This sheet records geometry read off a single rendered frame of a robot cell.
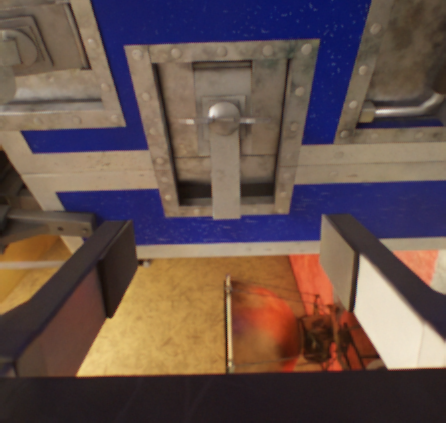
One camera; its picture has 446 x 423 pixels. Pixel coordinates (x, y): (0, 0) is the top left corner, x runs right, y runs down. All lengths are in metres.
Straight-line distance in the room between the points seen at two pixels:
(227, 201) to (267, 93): 0.09
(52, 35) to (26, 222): 0.19
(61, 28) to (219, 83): 0.11
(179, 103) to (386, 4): 0.15
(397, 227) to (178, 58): 0.29
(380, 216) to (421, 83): 0.14
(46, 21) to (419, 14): 0.24
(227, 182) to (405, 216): 0.21
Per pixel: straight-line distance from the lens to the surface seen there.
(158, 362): 3.16
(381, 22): 0.25
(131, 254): 0.16
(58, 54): 0.27
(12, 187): 0.40
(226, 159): 0.25
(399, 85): 0.30
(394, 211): 0.38
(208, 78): 0.25
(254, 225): 0.35
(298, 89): 0.25
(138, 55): 0.24
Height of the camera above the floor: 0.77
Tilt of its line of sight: 1 degrees up
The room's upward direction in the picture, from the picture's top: 92 degrees counter-clockwise
